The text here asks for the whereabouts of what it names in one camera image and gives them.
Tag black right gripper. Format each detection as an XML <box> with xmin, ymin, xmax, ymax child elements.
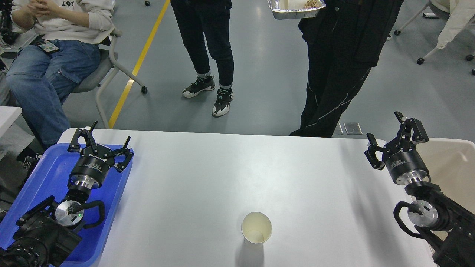
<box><xmin>364</xmin><ymin>111</ymin><xmax>429</xmax><ymax>185</ymax></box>

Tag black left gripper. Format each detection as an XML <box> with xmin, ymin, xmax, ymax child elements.
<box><xmin>68</xmin><ymin>121</ymin><xmax>134</xmax><ymax>189</ymax></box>

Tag white paper cup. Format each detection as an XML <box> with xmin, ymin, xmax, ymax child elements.
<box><xmin>241</xmin><ymin>212</ymin><xmax>272</xmax><ymax>247</ymax></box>

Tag aluminium foil tray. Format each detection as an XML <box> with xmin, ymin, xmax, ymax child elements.
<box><xmin>267</xmin><ymin>0</ymin><xmax>326</xmax><ymax>20</ymax></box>

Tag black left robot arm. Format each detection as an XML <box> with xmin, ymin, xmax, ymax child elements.
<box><xmin>1</xmin><ymin>125</ymin><xmax>134</xmax><ymax>267</ymax></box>

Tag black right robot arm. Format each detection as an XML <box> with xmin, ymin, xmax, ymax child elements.
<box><xmin>364</xmin><ymin>111</ymin><xmax>475</xmax><ymax>267</ymax></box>

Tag right floor socket plate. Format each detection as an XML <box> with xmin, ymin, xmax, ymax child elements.
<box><xmin>343</xmin><ymin>123</ymin><xmax>363</xmax><ymax>135</ymax></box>

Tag floor socket plate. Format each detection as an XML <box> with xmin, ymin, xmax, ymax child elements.
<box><xmin>343</xmin><ymin>123</ymin><xmax>363</xmax><ymax>135</ymax></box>
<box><xmin>332</xmin><ymin>123</ymin><xmax>343</xmax><ymax>135</ymax></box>

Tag left floor socket plate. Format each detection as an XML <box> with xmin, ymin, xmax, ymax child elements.
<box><xmin>332</xmin><ymin>123</ymin><xmax>343</xmax><ymax>135</ymax></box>

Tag beige plastic bin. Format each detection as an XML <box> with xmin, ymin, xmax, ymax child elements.
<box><xmin>410</xmin><ymin>138</ymin><xmax>475</xmax><ymax>240</ymax></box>

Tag blue plastic tray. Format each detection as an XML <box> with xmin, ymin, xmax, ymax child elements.
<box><xmin>0</xmin><ymin>143</ymin><xmax>132</xmax><ymax>267</ymax></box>

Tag grey office chair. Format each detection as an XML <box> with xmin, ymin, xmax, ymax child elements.
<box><xmin>72</xmin><ymin>28</ymin><xmax>148</xmax><ymax>129</ymax></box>

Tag white side table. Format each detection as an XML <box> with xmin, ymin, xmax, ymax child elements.
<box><xmin>0</xmin><ymin>106</ymin><xmax>22</xmax><ymax>138</ymax></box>

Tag smartphone with patterned case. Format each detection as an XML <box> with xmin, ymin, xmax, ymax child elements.
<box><xmin>35</xmin><ymin>40</ymin><xmax>60</xmax><ymax>54</ymax></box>

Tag seated person in jeans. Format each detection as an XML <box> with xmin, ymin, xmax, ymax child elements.
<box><xmin>6</xmin><ymin>0</ymin><xmax>114</xmax><ymax>150</ymax></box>

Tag standing person black tracksuit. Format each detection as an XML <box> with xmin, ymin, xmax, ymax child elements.
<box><xmin>290</xmin><ymin>0</ymin><xmax>403</xmax><ymax>138</ymax></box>

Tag white chair with jacket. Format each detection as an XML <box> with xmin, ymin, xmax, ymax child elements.
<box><xmin>387</xmin><ymin>0</ymin><xmax>474</xmax><ymax>65</ymax></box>

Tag standing person black jeans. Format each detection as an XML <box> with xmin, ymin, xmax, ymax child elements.
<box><xmin>171</xmin><ymin>0</ymin><xmax>234</xmax><ymax>117</ymax></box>

